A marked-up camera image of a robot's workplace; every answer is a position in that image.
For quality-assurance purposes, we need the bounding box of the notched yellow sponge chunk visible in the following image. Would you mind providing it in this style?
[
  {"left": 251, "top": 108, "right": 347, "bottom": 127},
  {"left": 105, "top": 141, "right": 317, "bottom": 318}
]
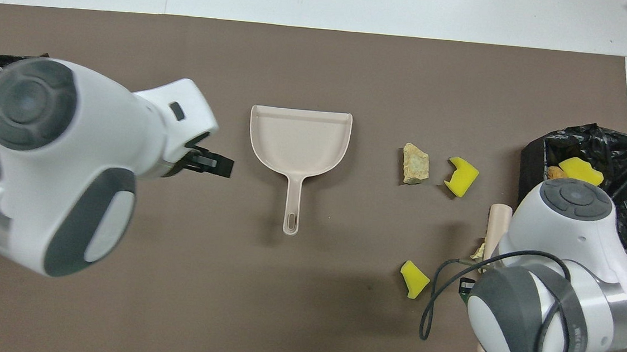
[{"left": 442, "top": 156, "right": 481, "bottom": 200}]

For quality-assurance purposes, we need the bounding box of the brown paper table mat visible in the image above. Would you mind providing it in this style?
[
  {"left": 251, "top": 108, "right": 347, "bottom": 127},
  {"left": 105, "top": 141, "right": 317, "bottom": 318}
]
[{"left": 0, "top": 2, "right": 627, "bottom": 352}]

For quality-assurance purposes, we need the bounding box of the beige stone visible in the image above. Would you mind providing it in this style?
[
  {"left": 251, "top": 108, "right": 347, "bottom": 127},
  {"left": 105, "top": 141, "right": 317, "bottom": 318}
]
[{"left": 400, "top": 142, "right": 432, "bottom": 187}]

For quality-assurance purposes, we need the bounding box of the beige handled black bristle brush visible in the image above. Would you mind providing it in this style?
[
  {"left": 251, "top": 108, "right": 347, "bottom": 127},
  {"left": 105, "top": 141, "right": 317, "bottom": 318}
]
[{"left": 473, "top": 204, "right": 514, "bottom": 352}]

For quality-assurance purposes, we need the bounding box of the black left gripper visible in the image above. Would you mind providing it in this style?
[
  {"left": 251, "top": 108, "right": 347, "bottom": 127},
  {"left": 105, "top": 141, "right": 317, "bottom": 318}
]
[{"left": 178, "top": 143, "right": 236, "bottom": 180}]

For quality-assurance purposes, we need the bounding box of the small wedge yellow sponge chunk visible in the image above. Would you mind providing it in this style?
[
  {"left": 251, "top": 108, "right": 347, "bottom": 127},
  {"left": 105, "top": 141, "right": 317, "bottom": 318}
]
[{"left": 398, "top": 259, "right": 432, "bottom": 301}]

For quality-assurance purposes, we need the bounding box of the beige plastic dustpan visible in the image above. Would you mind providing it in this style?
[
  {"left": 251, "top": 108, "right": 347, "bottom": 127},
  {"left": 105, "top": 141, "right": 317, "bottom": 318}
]
[{"left": 241, "top": 104, "right": 354, "bottom": 240}]

